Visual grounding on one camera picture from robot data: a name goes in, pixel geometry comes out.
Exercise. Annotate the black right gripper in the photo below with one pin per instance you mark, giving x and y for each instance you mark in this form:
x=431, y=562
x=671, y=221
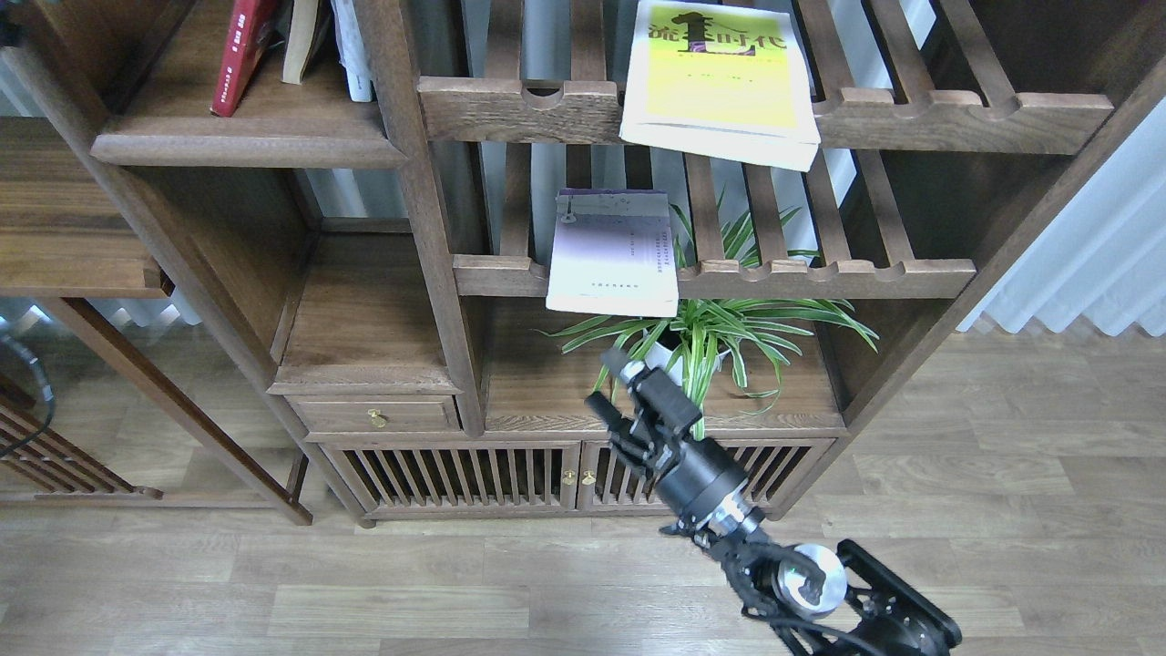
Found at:
x=697, y=479

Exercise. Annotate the yellow cover book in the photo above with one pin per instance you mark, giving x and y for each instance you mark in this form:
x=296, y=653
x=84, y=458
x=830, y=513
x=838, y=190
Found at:
x=723, y=81

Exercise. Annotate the red cover book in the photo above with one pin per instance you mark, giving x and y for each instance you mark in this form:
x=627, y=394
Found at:
x=250, y=31

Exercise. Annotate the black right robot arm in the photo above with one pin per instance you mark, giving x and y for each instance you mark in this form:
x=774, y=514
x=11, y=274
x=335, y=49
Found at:
x=817, y=600

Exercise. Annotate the wooden side shelf unit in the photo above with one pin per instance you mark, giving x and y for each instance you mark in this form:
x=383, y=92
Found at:
x=65, y=245

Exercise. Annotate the white plant pot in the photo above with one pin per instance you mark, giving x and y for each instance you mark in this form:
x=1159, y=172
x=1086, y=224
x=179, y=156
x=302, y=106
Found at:
x=665, y=354

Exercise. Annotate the right slatted cabinet door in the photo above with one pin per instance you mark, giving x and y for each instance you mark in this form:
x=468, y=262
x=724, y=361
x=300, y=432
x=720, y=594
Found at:
x=775, y=467

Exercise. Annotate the slatted cabinet door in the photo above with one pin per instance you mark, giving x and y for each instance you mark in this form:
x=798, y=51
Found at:
x=460, y=480
x=775, y=467

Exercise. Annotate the green spider plant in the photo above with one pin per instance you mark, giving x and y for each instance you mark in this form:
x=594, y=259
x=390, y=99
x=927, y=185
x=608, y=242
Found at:
x=708, y=326

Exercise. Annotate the left slatted cabinet door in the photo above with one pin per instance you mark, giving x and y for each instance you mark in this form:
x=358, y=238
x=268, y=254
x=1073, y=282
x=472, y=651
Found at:
x=460, y=480

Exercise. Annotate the pale purple white book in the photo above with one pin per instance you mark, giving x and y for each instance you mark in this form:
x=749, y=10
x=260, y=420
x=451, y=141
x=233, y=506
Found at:
x=613, y=254

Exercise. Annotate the dark wooden bookshelf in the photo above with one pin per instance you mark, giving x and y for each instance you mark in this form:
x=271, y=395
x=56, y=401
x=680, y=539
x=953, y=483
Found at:
x=390, y=248

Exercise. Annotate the small wooden drawer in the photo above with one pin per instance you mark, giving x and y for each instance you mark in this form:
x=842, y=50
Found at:
x=376, y=413

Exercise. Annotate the upright white book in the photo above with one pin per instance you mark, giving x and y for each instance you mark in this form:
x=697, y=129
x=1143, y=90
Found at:
x=352, y=52

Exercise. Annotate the upright tan book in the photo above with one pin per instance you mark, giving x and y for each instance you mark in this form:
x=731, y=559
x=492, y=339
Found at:
x=304, y=29

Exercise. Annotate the white curtain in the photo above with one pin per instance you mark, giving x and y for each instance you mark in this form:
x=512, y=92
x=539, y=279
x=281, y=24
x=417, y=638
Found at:
x=1102, y=259

